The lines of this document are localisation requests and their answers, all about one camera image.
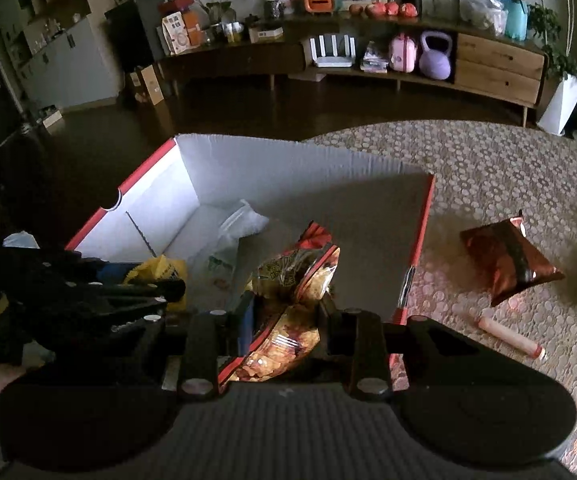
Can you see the white planter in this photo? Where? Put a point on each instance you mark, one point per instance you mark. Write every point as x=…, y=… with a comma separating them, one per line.
x=563, y=105

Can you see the wooden media cabinet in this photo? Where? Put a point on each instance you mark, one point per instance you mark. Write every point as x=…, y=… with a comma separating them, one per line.
x=498, y=62

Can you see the large orange chips bag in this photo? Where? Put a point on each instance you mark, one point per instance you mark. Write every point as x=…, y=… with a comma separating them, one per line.
x=288, y=330

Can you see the teal spray bottle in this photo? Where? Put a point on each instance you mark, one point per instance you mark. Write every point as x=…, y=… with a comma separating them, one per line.
x=514, y=12

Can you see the printed white snack box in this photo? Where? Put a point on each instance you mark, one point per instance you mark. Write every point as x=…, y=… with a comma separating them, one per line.
x=174, y=34

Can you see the black cabinet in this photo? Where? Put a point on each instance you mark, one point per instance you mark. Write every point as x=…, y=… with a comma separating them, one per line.
x=133, y=35

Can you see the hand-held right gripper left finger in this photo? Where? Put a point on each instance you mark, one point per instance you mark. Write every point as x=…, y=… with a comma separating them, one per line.
x=247, y=325

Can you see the white router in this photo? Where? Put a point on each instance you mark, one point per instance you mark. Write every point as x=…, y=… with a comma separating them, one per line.
x=333, y=50

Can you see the orange radio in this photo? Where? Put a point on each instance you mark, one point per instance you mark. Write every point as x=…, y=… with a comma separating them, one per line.
x=321, y=1

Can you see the small red box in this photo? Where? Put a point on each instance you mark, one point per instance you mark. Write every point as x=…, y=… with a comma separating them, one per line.
x=176, y=5

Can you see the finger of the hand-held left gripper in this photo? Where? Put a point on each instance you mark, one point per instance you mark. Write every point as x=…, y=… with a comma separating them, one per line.
x=143, y=291
x=116, y=271

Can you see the small cardboard box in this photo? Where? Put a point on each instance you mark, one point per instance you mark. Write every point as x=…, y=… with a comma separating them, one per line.
x=266, y=34

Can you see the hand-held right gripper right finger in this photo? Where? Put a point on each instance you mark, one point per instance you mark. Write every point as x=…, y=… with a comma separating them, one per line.
x=327, y=330

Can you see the small yellow snack packet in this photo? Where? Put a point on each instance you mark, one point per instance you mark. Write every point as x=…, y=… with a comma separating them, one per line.
x=161, y=270

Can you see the red fruit ornament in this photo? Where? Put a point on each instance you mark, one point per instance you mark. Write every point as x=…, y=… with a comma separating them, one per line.
x=356, y=9
x=376, y=9
x=392, y=8
x=409, y=9

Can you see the cardboard box with bottle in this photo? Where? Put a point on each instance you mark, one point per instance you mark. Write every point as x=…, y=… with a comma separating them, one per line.
x=146, y=85

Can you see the red cardboard box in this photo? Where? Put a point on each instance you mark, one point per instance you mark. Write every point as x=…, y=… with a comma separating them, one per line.
x=318, y=185

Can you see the purple kettlebell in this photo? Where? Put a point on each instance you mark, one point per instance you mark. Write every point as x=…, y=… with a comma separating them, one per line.
x=437, y=57

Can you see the clear plastic bag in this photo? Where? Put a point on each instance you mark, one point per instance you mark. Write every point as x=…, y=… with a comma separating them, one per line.
x=483, y=7

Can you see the stack of small packets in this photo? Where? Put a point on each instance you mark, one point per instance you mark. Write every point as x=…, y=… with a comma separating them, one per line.
x=374, y=57

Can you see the patterned tablecloth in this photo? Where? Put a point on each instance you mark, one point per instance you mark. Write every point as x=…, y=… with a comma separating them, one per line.
x=493, y=175

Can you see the brown snack bag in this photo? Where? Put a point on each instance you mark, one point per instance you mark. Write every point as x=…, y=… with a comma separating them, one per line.
x=510, y=260

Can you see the orange box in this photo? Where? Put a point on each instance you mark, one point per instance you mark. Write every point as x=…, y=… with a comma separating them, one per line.
x=193, y=27

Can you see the large green houseplant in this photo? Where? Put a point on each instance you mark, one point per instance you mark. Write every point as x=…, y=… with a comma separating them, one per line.
x=553, y=15

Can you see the sausage stick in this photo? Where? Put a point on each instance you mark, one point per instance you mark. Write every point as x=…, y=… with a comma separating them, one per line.
x=510, y=337

